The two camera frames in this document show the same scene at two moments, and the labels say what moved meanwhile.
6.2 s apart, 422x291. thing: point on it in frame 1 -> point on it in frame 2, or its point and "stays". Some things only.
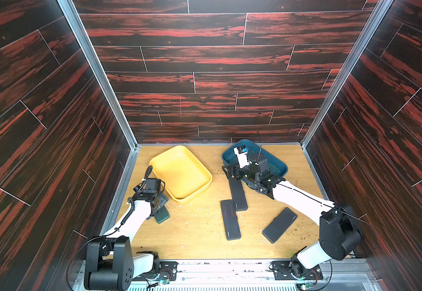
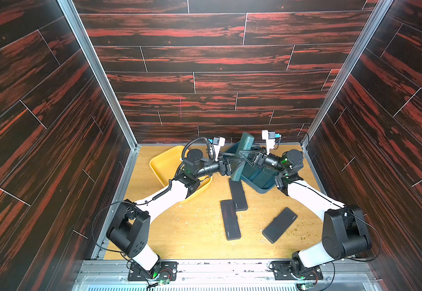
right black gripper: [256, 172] -> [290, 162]
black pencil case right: [279, 225] stays
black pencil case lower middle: [231, 223] stays
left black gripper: [162, 197] -> [222, 170]
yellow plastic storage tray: [184, 174] stays
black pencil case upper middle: [238, 194] stays
